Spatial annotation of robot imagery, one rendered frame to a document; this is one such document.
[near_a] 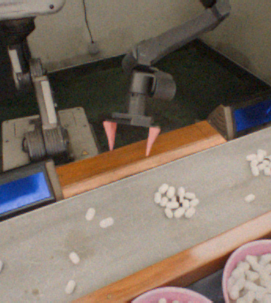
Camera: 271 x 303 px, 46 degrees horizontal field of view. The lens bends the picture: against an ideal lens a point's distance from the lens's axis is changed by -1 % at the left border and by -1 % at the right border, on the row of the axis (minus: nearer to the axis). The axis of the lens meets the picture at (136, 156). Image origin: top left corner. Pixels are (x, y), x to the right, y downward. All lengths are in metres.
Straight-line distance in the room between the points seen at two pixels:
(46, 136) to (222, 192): 0.60
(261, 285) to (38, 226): 0.60
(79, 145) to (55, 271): 0.80
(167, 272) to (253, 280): 0.21
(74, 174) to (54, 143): 0.16
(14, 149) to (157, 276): 1.01
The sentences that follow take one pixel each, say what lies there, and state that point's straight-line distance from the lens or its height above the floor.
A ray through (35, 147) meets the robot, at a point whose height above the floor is 0.77.
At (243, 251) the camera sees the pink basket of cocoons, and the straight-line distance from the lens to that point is 0.88.
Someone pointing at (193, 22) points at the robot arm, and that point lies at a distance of 1.04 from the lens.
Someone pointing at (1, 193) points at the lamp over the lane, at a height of 1.09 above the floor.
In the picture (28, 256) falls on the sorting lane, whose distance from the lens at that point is 0.89.
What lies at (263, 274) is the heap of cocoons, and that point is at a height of 0.74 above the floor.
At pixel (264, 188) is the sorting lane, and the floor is 0.74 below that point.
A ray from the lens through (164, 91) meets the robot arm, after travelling 0.85.
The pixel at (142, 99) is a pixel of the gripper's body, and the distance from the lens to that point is 0.82.
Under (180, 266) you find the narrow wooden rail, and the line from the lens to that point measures 0.81.
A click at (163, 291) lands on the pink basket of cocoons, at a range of 0.79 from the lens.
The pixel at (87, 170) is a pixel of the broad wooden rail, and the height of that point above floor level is 0.76.
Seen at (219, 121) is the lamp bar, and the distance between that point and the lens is 0.70.
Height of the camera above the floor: 1.49
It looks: 44 degrees down
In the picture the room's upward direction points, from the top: straight up
